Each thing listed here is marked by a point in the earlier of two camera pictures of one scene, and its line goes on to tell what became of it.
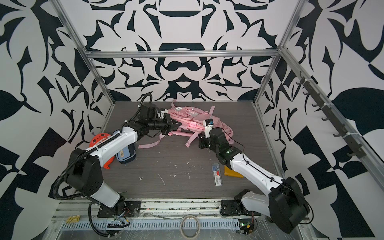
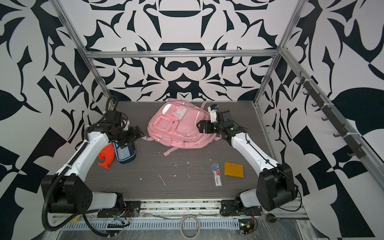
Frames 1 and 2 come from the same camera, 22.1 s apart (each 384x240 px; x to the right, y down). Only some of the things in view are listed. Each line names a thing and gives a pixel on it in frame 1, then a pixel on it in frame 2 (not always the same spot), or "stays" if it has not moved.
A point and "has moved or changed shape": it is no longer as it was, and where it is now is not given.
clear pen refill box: x=217 y=174 stays
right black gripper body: x=210 y=142 → x=212 y=128
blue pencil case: x=127 y=155 stays
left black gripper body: x=159 y=124 → x=125 y=136
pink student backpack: x=191 y=119 has moved or changed shape
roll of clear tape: x=181 y=228 stays
